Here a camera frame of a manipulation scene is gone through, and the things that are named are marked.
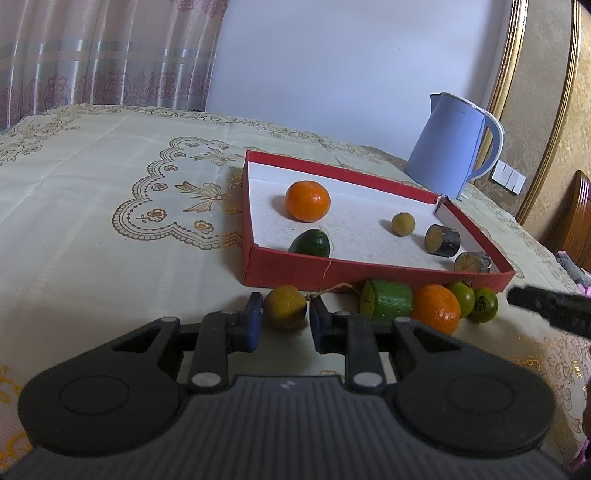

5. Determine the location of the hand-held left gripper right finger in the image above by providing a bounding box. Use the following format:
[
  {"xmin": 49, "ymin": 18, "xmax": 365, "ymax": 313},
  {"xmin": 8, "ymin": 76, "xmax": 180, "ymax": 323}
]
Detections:
[{"xmin": 309, "ymin": 298, "xmax": 467, "ymax": 391}]

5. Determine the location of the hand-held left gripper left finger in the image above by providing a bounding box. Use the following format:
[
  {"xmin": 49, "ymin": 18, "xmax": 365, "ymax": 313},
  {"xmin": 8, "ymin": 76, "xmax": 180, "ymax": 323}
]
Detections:
[{"xmin": 106, "ymin": 292, "xmax": 265, "ymax": 391}]

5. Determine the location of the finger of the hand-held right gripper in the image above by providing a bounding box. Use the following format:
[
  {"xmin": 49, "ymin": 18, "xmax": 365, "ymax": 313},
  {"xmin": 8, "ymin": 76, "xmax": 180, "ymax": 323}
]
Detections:
[{"xmin": 507, "ymin": 284, "xmax": 591, "ymax": 339}]

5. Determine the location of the large yellow round fruit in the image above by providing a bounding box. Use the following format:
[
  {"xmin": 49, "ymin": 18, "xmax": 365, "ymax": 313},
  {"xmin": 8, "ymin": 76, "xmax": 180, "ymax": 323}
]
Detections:
[{"xmin": 263, "ymin": 285, "xmax": 308, "ymax": 330}]

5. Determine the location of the dark green tomato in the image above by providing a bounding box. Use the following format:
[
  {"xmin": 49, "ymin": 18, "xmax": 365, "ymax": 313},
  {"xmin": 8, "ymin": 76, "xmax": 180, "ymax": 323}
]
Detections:
[{"xmin": 467, "ymin": 287, "xmax": 499, "ymax": 325}]

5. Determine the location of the cylindrical cucumber piece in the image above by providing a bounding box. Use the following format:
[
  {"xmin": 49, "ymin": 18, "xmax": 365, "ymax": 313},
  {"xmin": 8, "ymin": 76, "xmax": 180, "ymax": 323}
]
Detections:
[{"xmin": 360, "ymin": 279, "xmax": 414, "ymax": 325}]

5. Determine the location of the cucumber end piece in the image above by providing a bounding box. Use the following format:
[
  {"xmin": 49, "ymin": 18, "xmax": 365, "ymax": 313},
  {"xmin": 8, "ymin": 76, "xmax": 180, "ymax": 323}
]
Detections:
[{"xmin": 287, "ymin": 228, "xmax": 332, "ymax": 259}]

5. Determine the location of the light green tomato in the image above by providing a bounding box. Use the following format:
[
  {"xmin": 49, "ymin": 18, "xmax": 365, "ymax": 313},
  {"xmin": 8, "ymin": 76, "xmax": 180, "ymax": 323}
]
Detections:
[{"xmin": 445, "ymin": 281, "xmax": 476, "ymax": 317}]

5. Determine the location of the dark eggplant piece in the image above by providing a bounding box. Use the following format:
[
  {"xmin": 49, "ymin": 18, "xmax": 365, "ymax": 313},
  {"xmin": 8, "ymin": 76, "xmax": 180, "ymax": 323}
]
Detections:
[
  {"xmin": 454, "ymin": 251, "xmax": 491, "ymax": 275},
  {"xmin": 425, "ymin": 224, "xmax": 462, "ymax": 258}
]

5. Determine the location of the small orange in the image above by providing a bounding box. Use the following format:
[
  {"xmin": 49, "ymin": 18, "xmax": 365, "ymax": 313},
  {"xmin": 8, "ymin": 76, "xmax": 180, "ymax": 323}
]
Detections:
[{"xmin": 411, "ymin": 284, "xmax": 461, "ymax": 335}]

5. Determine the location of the red cardboard box tray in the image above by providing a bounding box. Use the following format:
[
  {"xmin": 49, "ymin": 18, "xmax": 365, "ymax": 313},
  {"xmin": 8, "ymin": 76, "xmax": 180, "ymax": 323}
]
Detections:
[{"xmin": 241, "ymin": 148, "xmax": 516, "ymax": 291}]

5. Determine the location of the large orange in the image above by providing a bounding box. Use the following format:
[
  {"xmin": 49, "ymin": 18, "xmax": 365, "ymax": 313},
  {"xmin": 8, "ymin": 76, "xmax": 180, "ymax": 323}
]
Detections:
[{"xmin": 285, "ymin": 180, "xmax": 332, "ymax": 223}]

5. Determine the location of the small yellow round fruit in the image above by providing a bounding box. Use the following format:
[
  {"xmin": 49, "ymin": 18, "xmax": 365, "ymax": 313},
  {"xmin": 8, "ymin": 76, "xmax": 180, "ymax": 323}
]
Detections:
[{"xmin": 392, "ymin": 212, "xmax": 415, "ymax": 237}]

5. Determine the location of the grey pink cloth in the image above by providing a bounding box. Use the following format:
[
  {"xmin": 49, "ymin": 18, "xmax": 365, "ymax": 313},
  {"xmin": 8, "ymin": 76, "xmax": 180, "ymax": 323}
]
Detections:
[{"xmin": 555, "ymin": 250, "xmax": 591, "ymax": 298}]

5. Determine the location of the wooden headboard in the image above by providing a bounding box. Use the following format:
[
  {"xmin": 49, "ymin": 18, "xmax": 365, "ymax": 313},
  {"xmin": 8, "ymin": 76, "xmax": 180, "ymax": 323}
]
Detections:
[{"xmin": 551, "ymin": 170, "xmax": 591, "ymax": 273}]

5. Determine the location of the cream embroidered tablecloth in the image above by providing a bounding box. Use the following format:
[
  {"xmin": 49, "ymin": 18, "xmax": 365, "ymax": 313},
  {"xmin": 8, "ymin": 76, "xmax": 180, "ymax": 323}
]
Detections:
[{"xmin": 0, "ymin": 104, "xmax": 591, "ymax": 480}]

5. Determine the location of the blue electric kettle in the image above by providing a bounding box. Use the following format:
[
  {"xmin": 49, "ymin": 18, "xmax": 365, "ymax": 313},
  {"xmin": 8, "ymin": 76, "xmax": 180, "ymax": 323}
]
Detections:
[{"xmin": 404, "ymin": 91, "xmax": 505, "ymax": 201}]

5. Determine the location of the patterned pink curtain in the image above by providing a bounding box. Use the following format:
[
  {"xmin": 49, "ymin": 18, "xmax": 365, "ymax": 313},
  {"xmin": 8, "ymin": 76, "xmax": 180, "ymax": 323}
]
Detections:
[{"xmin": 0, "ymin": 0, "xmax": 230, "ymax": 132}]

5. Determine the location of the white wall switch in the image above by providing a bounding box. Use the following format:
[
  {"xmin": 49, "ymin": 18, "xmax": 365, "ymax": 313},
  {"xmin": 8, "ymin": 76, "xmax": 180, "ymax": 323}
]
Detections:
[{"xmin": 491, "ymin": 159, "xmax": 527, "ymax": 193}]

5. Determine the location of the gold framed wall panel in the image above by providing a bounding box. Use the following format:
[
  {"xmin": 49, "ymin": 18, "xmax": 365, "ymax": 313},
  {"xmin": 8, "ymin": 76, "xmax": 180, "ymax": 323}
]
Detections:
[{"xmin": 471, "ymin": 0, "xmax": 583, "ymax": 227}]

